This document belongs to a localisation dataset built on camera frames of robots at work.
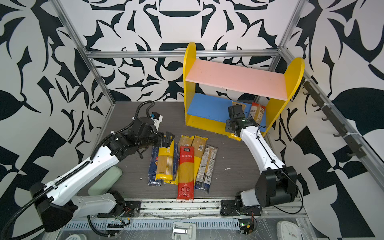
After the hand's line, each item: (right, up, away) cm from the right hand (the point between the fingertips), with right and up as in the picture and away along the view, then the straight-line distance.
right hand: (235, 124), depth 84 cm
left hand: (-36, -3, -11) cm, 37 cm away
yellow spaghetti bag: (-38, -19, -6) cm, 43 cm away
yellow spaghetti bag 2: (-38, -19, -6) cm, 43 cm away
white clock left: (-72, -47, -19) cm, 88 cm away
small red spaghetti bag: (+15, +7, +8) cm, 18 cm away
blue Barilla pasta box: (-44, -23, -5) cm, 50 cm away
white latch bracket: (-27, -47, -16) cm, 57 cm away
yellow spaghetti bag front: (-3, -5, -6) cm, 8 cm away
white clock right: (+18, -46, -18) cm, 52 cm away
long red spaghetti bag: (-27, -27, -2) cm, 38 cm away
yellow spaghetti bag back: (-20, -12, +12) cm, 26 cm away
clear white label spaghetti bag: (-14, -21, +5) cm, 26 cm away
